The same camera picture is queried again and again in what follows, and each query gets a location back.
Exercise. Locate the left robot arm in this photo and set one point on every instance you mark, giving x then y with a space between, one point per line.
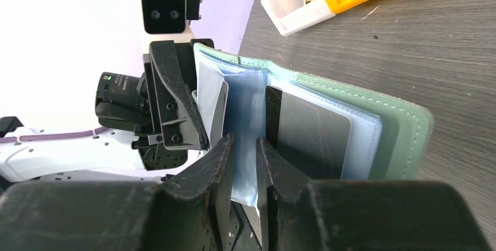
44 154

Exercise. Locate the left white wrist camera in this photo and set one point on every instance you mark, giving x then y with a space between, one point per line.
167 20

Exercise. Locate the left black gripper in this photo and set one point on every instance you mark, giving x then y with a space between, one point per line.
157 107

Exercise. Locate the white storage bin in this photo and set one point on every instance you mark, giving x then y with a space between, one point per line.
291 16

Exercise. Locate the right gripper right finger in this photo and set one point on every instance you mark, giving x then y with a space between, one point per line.
298 213

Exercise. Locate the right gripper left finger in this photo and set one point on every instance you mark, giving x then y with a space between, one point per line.
189 211

